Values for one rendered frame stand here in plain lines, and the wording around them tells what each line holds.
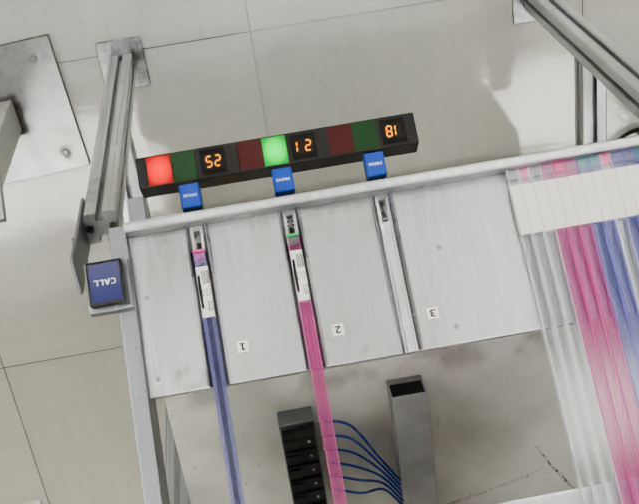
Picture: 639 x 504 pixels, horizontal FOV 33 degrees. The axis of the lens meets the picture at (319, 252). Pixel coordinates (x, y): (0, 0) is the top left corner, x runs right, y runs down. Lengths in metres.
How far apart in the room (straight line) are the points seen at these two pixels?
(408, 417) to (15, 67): 0.93
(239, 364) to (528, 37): 1.02
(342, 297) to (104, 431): 1.18
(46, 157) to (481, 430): 0.93
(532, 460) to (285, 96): 0.79
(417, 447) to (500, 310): 0.37
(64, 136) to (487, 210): 0.95
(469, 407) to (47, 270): 0.92
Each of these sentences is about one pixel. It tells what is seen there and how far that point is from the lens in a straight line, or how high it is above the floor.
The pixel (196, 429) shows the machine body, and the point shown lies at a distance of 1.54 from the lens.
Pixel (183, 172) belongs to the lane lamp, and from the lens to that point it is 1.29.
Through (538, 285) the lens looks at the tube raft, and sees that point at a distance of 1.24.
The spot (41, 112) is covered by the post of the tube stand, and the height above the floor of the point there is 0.01.
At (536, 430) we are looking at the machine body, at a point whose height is 0.62.
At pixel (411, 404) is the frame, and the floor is 0.66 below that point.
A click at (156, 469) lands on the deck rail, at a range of 1.20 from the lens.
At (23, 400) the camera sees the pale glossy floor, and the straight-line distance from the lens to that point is 2.30.
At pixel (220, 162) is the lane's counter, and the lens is 1.29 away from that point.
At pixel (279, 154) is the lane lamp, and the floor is 0.66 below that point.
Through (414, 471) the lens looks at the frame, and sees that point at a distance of 1.58.
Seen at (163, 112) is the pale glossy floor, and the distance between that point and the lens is 1.97.
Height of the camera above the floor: 1.84
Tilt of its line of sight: 61 degrees down
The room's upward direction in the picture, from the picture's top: 166 degrees clockwise
